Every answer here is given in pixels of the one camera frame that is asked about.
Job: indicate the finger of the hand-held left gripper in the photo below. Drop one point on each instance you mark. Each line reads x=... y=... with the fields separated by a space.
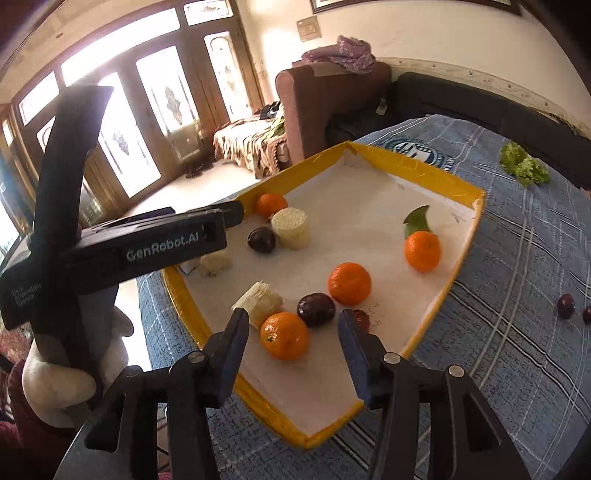
x=233 y=213

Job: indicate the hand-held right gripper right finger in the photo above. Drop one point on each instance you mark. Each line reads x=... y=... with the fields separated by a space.
x=355 y=350

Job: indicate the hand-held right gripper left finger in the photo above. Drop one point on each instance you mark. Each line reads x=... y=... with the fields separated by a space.
x=235 y=341

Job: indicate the red date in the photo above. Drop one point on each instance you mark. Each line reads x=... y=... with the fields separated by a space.
x=362 y=318

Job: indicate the small orange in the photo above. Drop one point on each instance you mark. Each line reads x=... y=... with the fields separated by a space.
x=271 y=205

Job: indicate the split sugarcane piece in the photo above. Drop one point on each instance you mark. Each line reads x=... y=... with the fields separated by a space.
x=258 y=302

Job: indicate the large orange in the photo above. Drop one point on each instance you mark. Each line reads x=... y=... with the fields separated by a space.
x=284 y=336

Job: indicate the small sugarcane piece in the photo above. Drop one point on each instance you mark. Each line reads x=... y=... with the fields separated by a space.
x=215 y=263

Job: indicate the thick sugarcane piece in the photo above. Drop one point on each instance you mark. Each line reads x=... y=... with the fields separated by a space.
x=290 y=228

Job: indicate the orange with green leaf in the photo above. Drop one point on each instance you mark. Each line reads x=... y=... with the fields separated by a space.
x=422 y=249

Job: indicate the yellow-edged white tray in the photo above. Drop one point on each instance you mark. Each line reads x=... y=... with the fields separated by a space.
x=369 y=207

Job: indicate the person's left forearm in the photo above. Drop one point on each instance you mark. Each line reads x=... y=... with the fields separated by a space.
x=18 y=424

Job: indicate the person's left hand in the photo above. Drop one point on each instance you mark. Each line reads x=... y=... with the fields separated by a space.
x=51 y=387

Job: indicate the patterned sofa throw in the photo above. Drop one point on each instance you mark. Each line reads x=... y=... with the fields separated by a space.
x=249 y=143

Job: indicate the wooden glass door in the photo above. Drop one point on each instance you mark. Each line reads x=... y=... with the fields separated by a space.
x=138 y=115

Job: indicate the brown armchair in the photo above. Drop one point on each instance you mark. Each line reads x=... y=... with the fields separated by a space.
x=314 y=106

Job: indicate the pink floral cloth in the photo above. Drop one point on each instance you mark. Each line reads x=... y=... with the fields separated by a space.
x=341 y=53

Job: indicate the dark sofa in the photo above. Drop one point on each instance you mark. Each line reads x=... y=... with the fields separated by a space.
x=438 y=101

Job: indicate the green lettuce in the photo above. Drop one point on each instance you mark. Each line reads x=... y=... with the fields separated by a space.
x=524 y=164

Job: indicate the wall switch plate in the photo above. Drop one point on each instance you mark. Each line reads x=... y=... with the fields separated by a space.
x=308 y=28

